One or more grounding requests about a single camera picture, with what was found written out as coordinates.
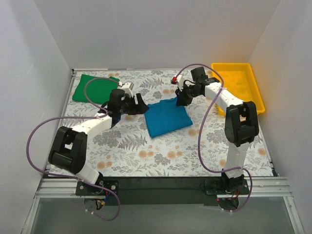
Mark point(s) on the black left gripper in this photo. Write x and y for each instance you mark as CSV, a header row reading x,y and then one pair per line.
x,y
134,106

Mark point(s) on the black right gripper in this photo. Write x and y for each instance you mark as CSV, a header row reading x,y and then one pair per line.
x,y
184,93

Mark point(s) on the blue t shirt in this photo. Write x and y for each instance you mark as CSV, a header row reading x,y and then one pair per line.
x,y
165,117

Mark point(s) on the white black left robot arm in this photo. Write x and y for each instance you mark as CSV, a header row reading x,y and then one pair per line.
x,y
69,148

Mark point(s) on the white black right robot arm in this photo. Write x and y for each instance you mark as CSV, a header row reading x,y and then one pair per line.
x,y
241,121

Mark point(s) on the floral patterned table mat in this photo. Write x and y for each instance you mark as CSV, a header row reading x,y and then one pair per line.
x,y
128,150

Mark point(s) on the green folded t shirt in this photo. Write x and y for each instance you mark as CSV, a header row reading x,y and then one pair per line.
x,y
98,91

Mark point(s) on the yellow plastic bin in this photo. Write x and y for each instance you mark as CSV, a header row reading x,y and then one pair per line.
x,y
239,80

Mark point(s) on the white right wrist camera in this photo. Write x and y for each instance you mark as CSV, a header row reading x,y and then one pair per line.
x,y
178,80

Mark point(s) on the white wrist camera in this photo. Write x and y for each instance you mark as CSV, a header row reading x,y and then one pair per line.
x,y
126,87
178,80

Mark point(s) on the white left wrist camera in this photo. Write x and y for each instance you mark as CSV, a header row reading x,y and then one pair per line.
x,y
126,87

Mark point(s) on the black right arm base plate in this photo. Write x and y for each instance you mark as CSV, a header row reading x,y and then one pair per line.
x,y
214,186

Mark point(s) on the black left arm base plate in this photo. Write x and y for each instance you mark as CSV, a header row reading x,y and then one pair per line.
x,y
84,189

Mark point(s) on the aluminium frame rail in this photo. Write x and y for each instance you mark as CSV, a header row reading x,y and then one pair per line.
x,y
157,205

